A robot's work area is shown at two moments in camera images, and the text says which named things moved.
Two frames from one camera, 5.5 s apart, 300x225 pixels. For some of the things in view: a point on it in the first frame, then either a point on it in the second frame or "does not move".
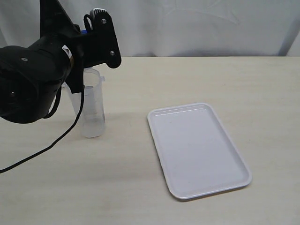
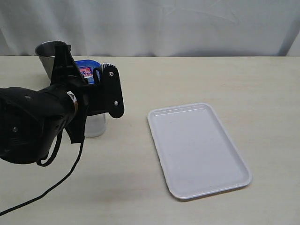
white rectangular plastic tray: [195, 151] does not move
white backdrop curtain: [173, 28] does not move
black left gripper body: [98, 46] -> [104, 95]
